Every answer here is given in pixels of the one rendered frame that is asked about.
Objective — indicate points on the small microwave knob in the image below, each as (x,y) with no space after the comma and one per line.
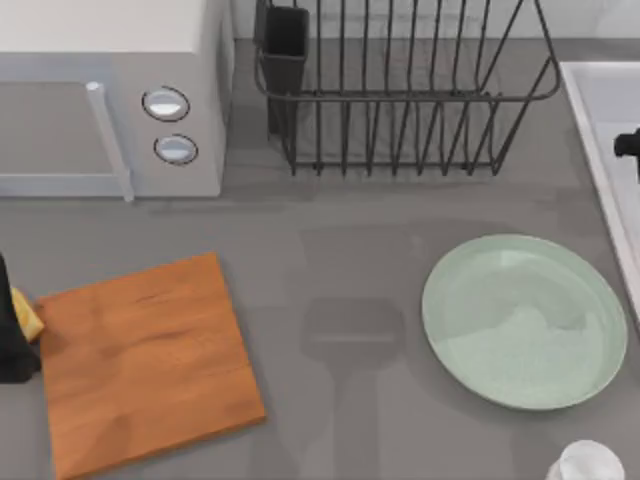
(175,149)

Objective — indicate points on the black cutlery holder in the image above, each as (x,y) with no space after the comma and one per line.
(282,60)

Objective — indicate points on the large microwave knob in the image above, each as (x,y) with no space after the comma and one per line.
(165,103)

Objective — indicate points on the wooden cutting board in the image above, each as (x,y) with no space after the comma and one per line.
(145,365)

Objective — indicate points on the pale green plate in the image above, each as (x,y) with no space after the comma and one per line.
(520,320)

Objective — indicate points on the pale microwave oven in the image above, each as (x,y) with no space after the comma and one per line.
(165,65)

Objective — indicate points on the white sink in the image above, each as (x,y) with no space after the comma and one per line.
(600,125)

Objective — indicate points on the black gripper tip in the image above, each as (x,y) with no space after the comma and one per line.
(12,345)

